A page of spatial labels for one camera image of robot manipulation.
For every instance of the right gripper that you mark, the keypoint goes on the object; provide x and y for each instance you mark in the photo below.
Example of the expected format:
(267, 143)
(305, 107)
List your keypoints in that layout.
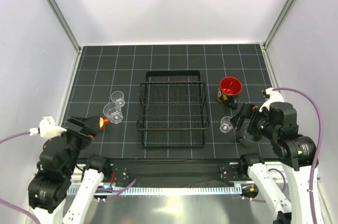
(250, 110)

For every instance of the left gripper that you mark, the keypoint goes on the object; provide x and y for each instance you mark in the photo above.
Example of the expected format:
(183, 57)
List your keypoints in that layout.
(85, 133)

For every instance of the small orange cup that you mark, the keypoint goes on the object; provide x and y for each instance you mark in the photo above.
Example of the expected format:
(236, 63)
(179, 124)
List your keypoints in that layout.
(103, 122)

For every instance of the grey green mug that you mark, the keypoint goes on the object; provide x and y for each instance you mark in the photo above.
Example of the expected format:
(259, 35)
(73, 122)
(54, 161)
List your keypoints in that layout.
(246, 139)

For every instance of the black red skull mug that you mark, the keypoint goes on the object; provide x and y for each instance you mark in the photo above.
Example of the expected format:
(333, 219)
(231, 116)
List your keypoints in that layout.
(228, 92)

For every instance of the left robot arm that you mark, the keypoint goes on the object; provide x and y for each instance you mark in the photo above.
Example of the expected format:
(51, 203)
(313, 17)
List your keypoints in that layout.
(48, 189)

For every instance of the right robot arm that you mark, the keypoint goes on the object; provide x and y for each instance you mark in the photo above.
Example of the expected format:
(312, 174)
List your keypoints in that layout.
(296, 152)

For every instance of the clear cup right side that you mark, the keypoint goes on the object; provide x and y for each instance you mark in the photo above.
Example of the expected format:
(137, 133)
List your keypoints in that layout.
(226, 125)

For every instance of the large clear plastic cup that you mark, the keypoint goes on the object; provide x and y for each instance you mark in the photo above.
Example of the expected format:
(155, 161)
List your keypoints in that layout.
(113, 112)

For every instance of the small clear plastic cup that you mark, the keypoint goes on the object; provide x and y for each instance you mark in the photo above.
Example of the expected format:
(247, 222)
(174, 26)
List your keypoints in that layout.
(118, 98)

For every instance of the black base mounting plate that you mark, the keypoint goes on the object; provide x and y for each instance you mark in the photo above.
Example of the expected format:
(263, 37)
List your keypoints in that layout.
(178, 173)

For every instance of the black grid mat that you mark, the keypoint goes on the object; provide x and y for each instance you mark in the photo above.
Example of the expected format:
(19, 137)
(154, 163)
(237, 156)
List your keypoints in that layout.
(105, 69)

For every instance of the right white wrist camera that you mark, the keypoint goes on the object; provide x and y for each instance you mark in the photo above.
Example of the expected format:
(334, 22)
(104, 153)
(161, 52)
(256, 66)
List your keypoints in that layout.
(271, 96)

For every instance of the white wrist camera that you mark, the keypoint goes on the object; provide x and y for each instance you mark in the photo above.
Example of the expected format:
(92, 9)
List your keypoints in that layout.
(47, 128)
(271, 96)

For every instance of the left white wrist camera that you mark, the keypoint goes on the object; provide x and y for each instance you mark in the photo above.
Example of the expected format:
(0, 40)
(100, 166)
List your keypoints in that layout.
(47, 128)

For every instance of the black wire dish rack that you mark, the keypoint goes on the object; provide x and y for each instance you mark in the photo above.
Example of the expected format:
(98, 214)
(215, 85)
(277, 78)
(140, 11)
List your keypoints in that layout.
(174, 109)

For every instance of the white slotted cable duct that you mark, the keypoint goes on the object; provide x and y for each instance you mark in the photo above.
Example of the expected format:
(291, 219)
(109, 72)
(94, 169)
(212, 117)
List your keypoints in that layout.
(135, 191)

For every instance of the left aluminium frame post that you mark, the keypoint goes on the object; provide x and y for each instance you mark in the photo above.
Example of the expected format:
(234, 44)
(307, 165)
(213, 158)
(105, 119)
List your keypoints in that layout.
(64, 24)

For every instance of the aluminium frame post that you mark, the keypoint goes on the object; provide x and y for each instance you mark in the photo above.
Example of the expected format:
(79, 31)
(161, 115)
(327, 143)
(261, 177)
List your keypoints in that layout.
(287, 6)
(64, 24)

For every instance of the right aluminium frame post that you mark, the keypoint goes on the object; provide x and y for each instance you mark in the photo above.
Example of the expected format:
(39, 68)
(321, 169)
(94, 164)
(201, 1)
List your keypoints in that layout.
(287, 6)

